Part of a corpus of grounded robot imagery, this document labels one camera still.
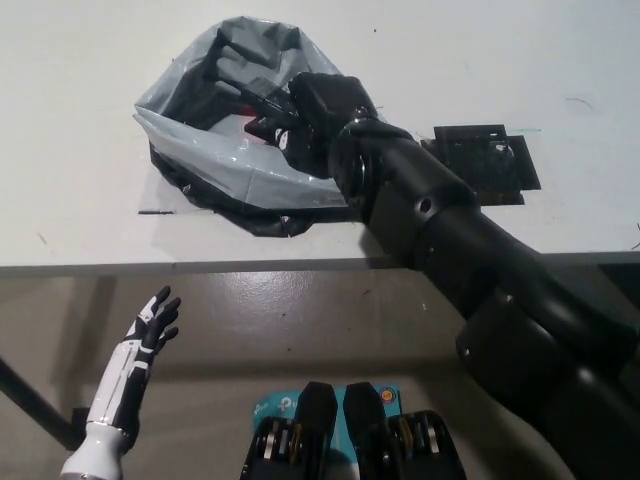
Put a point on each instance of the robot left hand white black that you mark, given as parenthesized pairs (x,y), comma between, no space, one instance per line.
(127,380)

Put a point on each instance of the robot right hand black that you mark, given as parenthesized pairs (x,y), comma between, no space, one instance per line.
(330,100)

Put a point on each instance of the grey plastic bag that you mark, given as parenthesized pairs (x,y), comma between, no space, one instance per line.
(200,165)

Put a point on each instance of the red flat patch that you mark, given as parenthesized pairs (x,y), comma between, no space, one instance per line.
(247,122)

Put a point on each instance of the black table leg bar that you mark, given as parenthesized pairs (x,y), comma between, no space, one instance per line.
(30,395)

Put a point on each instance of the thin black tape strip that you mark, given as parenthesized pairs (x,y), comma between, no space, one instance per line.
(156,213)

